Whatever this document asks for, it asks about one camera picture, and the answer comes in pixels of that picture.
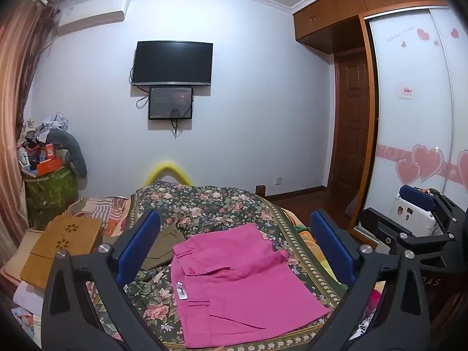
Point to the striped cloth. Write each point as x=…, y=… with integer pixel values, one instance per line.
x=102, y=208

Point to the wooden overhead cabinet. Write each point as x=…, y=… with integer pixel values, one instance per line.
x=329, y=22

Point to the grey pillow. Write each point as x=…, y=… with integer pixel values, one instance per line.
x=75, y=153

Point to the white wall socket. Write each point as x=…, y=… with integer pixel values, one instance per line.
x=278, y=180

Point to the beige cushion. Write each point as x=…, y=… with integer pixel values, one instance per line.
x=14, y=259

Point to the black wall television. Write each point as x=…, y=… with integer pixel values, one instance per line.
x=172, y=62

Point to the white heart-print wardrobe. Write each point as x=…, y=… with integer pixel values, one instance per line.
x=413, y=124

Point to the pink striped curtain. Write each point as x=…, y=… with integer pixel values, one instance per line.
x=14, y=80

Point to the green patterned laundry basket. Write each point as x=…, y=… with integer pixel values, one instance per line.
x=51, y=190

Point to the orange box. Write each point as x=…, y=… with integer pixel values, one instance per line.
x=49, y=166

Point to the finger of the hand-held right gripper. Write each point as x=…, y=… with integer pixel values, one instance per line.
x=416, y=193
x=384, y=223

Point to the wooden folding lap table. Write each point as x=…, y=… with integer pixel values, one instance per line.
x=65, y=234

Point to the pile of light clothes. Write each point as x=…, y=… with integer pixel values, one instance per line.
x=51, y=124

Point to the brown wooden door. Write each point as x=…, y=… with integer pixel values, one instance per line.
x=351, y=124

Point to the white folded cloth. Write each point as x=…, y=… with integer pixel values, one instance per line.
x=27, y=296

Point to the olive green garment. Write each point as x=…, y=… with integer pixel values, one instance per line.
x=164, y=245

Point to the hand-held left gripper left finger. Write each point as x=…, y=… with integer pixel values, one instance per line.
x=140, y=237

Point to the white appliance with stickers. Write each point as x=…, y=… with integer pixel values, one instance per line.
x=413, y=223

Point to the dark wooden bed post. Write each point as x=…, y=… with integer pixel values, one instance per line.
x=260, y=190

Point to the yellow foam tube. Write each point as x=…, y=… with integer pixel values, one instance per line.
x=168, y=166

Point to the small black framed screen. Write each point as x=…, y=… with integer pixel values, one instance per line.
x=170, y=102

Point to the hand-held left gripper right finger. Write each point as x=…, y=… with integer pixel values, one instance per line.
x=331, y=248

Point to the white air conditioner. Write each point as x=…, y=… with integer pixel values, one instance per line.
x=91, y=12

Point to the dark floral bedspread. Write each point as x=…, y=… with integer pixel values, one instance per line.
x=219, y=204

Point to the pink pants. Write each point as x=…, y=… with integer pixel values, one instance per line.
x=237, y=281

